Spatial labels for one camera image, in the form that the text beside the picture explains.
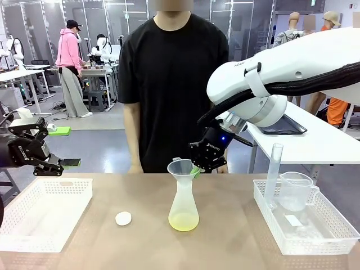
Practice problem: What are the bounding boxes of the clear plastic funnel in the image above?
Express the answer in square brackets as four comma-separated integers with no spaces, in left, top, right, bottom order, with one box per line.
[166,157,197,195]

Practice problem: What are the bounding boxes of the mannequin in black dress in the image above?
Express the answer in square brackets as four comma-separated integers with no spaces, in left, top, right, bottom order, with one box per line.
[302,14,317,36]

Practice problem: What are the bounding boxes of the mannequin in orange with cap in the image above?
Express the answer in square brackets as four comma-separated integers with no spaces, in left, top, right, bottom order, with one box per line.
[320,11,343,32]

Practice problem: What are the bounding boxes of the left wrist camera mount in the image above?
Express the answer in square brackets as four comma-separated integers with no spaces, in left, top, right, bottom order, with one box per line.
[16,107,34,119]

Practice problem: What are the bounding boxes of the clear plastic bag with label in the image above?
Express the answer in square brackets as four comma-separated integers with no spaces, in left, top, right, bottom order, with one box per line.
[277,209,335,240]

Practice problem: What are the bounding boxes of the clear plastic measuring jug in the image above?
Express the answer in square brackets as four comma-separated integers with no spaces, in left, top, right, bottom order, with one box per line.
[277,171,321,212]

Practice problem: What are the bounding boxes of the black right arm cable sleeve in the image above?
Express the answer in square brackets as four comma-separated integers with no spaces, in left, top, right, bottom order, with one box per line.
[196,62,360,126]

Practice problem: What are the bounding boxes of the person in black T-shirt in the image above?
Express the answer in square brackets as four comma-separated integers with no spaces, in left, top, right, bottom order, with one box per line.
[117,12,230,174]

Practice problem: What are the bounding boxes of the white desk with boxes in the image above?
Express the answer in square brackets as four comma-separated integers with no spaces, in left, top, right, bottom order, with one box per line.
[77,63,119,110]

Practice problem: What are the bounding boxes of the white perforated plastic basket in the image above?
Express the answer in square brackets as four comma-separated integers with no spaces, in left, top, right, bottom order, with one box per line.
[0,177,93,253]
[253,178,360,256]

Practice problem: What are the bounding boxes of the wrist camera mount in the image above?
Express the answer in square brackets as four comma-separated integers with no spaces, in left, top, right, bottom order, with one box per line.
[218,111,254,147]
[16,107,34,119]

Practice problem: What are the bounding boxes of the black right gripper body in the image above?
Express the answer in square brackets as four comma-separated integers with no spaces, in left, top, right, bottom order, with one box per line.
[201,126,233,159]

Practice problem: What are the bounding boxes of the grey plastic step stool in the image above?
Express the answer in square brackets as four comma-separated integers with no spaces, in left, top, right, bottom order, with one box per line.
[88,89,107,113]

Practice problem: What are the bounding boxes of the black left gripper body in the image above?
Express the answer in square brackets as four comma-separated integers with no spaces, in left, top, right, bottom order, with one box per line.
[0,134,51,169]

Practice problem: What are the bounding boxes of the mannequin in grey shirt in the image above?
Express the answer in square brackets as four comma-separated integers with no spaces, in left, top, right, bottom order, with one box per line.
[273,12,302,48]

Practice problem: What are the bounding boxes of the person's right forearm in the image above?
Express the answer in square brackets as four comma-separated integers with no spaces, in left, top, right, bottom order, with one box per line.
[123,102,143,167]

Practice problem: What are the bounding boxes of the person in pink hoodie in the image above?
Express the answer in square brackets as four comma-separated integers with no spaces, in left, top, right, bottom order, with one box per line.
[55,19,93,119]

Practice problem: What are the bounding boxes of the black office chair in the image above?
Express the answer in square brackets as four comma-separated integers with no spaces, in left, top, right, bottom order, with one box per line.
[30,58,55,85]

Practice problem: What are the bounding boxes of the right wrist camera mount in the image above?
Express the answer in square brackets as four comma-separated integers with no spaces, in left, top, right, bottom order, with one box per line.
[218,111,254,147]

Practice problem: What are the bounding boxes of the white round flask cap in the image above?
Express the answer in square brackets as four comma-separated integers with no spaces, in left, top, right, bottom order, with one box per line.
[115,211,132,226]

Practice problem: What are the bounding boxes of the mannequin white shirt orange trousers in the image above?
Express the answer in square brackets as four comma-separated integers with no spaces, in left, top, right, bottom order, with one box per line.
[327,97,351,127]

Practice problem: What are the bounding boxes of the clear plastic graduated cylinder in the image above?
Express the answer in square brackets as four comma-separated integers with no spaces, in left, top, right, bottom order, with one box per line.
[265,143,284,210]

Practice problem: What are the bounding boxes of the mannequin in blue dress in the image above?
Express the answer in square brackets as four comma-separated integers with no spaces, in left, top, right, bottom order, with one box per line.
[305,91,327,115]

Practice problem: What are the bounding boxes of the translucent plastic conical flask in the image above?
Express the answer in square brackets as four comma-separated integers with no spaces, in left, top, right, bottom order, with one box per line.
[168,179,200,232]

